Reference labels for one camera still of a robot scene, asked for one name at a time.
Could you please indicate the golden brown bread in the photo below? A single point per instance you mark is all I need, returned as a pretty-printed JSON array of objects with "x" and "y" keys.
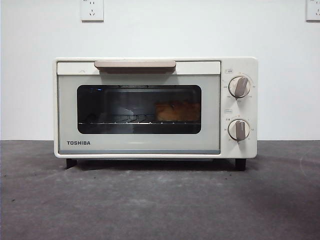
[{"x": 177, "y": 111}]

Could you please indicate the small tan oven knob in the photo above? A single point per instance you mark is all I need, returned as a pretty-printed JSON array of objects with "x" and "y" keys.
[{"x": 239, "y": 129}]

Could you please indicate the large tan oven knob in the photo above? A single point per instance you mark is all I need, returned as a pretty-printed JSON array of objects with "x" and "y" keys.
[{"x": 240, "y": 87}]

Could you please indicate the white Toshiba toaster oven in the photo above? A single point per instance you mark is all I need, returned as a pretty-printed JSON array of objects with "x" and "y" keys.
[{"x": 237, "y": 65}]

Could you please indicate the white wall power socket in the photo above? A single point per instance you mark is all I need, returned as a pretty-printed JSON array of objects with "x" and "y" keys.
[
  {"x": 92, "y": 11},
  {"x": 314, "y": 11}
]

